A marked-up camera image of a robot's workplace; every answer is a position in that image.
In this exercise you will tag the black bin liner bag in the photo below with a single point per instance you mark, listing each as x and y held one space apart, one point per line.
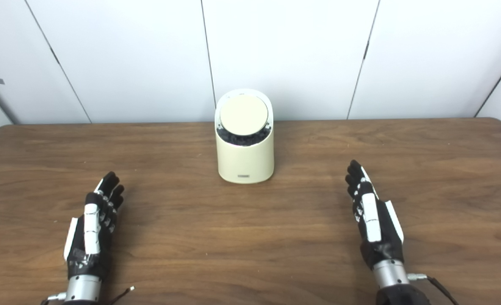
244 140

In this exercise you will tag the cream-colored plastic bin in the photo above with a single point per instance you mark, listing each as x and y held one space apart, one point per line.
246 163

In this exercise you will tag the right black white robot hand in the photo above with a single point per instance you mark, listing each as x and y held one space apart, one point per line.
373 224

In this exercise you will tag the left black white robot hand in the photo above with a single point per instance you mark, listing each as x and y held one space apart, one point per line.
90 237

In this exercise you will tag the cream round bin lid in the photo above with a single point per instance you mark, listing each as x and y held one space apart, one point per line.
244 114

